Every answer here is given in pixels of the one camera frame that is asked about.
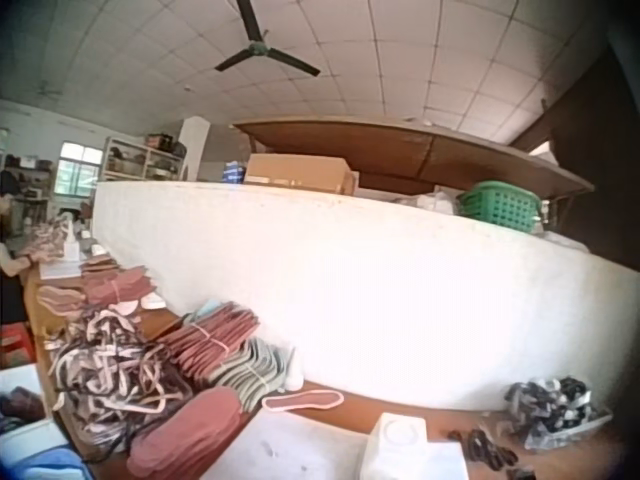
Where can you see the bundle of brown-red insoles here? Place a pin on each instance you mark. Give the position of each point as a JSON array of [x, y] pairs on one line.
[[117, 287]]

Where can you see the black ceiling fan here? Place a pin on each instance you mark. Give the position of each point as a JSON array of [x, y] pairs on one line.
[[260, 49]]

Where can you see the white partition board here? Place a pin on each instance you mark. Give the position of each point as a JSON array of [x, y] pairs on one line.
[[380, 280]]

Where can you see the red plastic stool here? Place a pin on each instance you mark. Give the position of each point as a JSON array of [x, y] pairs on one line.
[[15, 340]]

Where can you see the blue striped packet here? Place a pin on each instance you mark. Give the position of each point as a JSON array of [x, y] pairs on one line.
[[232, 172]]

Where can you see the stack of pink insoles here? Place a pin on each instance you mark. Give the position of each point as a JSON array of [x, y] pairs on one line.
[[57, 300]]

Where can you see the brown wooden shelf board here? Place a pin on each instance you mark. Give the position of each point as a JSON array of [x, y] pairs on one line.
[[400, 150]]

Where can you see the stack of red insoles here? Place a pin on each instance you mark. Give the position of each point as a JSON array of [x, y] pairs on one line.
[[182, 435]]

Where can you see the window with bars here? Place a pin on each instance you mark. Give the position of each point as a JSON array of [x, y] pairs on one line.
[[75, 170]]

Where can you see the brown cardboard box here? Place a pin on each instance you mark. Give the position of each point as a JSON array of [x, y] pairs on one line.
[[295, 172]]

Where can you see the white plastic bags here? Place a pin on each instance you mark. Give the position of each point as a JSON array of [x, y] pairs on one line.
[[435, 200]]

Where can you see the bundle of grey insoles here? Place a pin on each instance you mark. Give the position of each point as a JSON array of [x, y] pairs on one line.
[[250, 370]]

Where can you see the bundle of dark red insoles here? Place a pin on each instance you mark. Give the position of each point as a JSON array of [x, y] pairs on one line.
[[215, 340]]

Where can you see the white spray bottle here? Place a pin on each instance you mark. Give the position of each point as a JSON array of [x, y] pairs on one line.
[[71, 245]]

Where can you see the green plastic basket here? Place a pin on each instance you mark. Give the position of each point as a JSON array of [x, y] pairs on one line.
[[497, 205]]

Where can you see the white storage shelf with goods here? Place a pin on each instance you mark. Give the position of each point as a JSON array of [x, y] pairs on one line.
[[142, 159]]

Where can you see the white paper sheet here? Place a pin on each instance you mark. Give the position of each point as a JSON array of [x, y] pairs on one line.
[[60, 270]]

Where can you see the blue cloth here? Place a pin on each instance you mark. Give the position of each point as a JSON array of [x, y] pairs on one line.
[[45, 462]]

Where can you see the white work board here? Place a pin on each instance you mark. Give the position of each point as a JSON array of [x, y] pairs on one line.
[[280, 450]]

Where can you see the white square container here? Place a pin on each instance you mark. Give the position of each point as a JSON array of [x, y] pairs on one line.
[[402, 440]]

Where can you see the single pink-edged red insole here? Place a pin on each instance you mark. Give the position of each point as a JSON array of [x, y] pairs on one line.
[[302, 400]]

